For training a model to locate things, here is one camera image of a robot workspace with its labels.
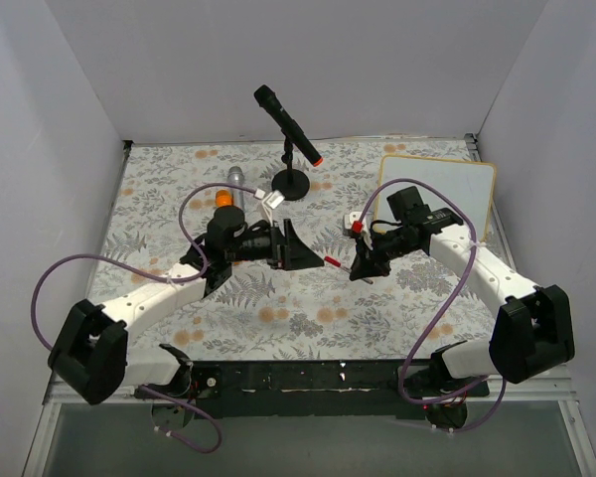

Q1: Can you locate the black microphone stand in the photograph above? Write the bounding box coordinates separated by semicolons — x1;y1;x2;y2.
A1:
271;137;310;202

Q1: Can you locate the aluminium frame rail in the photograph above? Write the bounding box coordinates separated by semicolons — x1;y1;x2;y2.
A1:
43;365;578;405

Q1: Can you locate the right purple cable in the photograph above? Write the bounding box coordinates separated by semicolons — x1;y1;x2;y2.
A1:
362;177;508;432

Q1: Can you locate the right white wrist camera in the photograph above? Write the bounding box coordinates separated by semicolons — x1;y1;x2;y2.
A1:
342;211;371;245

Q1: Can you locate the red capped whiteboard marker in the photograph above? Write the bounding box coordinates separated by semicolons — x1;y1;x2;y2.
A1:
324;255;373;284

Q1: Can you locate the floral table mat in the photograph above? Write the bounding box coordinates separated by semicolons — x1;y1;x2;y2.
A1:
89;140;508;361

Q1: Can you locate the purple cable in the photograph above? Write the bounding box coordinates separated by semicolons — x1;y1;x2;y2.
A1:
32;183;267;454
362;177;508;432

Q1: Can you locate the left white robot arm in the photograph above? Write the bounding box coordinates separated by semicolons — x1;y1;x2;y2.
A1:
48;216;324;404

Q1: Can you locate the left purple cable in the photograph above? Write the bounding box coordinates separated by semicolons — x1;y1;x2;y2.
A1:
32;183;267;454

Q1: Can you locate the silver microphone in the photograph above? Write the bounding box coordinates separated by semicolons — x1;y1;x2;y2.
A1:
227;166;245;212

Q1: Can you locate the black microphone orange tip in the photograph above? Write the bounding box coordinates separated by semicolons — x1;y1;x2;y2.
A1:
253;84;323;167

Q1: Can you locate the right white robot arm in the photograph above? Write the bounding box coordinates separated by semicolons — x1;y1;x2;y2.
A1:
344;187;575;396

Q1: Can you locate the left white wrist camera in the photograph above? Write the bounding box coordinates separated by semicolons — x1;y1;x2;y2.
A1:
253;189;285;225

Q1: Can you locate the yellow framed whiteboard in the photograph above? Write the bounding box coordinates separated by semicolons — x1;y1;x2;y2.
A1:
378;155;497;241

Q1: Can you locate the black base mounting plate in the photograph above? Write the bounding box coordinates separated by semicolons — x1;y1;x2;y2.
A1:
134;360;491;423

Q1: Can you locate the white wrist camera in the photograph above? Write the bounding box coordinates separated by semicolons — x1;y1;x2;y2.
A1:
342;211;371;245
253;189;285;225

